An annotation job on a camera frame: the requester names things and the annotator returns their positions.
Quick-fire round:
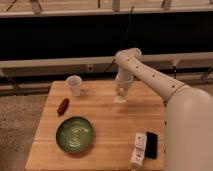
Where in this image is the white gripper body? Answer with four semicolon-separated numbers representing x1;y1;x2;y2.
115;77;133;97

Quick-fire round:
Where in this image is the white sponge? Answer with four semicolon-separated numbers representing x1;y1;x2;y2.
114;95;126;103

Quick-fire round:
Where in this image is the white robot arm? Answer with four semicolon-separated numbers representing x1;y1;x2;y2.
115;48;213;171

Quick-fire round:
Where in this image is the green ceramic bowl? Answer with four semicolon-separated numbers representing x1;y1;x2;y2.
56;116;94;154

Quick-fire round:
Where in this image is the wooden table top board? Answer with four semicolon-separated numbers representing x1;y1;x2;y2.
25;81;164;171

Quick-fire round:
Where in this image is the clear plastic cup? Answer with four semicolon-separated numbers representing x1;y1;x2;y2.
66;75;82;96

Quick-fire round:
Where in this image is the brown sausage toy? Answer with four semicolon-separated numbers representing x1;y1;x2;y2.
57;98;69;115

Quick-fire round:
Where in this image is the white power strip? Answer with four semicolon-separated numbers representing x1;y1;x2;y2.
131;133;147;166

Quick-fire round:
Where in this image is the black rectangular block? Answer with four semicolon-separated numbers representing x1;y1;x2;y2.
145;132;158;159

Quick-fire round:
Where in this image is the black hanging cable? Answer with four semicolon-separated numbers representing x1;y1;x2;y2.
101;4;135;74

